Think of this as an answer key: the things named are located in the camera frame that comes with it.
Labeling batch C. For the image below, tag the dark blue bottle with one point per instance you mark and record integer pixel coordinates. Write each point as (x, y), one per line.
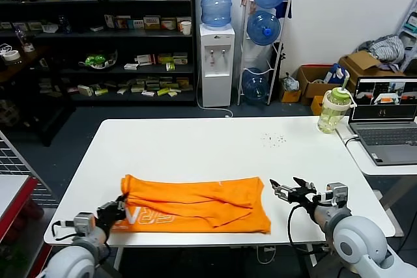
(64, 23)

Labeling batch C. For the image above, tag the white metal jug rack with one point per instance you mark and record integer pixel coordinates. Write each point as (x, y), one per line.
(283, 30)

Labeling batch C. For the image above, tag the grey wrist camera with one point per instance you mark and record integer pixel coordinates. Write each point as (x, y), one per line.
(84, 222)
(335, 193)

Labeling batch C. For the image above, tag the orange t-shirt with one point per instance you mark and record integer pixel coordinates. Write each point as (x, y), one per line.
(195, 203)

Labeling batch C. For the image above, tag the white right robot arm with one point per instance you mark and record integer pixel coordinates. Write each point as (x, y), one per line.
(358, 242)

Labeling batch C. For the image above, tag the white water dispenser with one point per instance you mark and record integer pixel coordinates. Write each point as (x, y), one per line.
(216, 62)

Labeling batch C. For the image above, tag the small orange cardboard box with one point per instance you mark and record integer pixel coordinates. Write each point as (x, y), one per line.
(317, 105)
(290, 96)

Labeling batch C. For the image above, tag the grey pile of clothes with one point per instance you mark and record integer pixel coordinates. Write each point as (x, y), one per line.
(387, 47)

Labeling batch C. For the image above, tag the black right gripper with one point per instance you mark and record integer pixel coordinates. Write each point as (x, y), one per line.
(301, 197)

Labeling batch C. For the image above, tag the white paper cup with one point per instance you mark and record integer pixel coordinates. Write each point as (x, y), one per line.
(186, 28)

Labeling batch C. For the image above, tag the blue and white package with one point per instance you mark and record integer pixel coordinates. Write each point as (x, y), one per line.
(335, 74)

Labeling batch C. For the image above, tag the open cardboard box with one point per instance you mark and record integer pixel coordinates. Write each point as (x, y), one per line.
(307, 85)

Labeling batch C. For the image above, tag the white tape roll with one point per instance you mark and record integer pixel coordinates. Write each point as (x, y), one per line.
(10, 55)

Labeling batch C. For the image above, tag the black shelving unit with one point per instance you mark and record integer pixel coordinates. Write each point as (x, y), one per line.
(97, 33)

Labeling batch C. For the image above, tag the green lidded drinking bottle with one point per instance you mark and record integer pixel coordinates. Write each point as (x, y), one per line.
(332, 108)

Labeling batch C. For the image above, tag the red and white cart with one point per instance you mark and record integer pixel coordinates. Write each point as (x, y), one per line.
(16, 206)

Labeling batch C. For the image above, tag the cardboard box with flap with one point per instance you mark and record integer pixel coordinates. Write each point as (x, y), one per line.
(361, 62)

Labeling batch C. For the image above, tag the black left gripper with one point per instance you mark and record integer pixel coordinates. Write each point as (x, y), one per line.
(110, 214)

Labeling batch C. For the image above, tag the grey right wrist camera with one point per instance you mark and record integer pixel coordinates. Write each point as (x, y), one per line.
(335, 193)

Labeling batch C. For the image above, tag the grey laptop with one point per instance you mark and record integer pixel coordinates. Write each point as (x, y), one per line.
(384, 134)

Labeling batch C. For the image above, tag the dark wooden desk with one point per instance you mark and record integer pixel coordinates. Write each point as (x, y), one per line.
(32, 62)

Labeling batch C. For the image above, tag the grey plastic bag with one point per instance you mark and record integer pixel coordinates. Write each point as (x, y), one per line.
(290, 83)

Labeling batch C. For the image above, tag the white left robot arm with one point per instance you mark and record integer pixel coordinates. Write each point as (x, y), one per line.
(71, 261)

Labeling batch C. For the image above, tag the white bowl with green toy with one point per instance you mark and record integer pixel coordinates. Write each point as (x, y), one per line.
(97, 61)

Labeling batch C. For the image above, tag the clear plastic bottle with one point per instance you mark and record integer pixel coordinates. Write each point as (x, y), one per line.
(23, 38)

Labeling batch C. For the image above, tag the white side table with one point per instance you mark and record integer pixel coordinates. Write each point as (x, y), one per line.
(361, 161)

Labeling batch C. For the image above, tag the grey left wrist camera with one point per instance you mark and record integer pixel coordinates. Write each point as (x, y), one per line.
(84, 222)

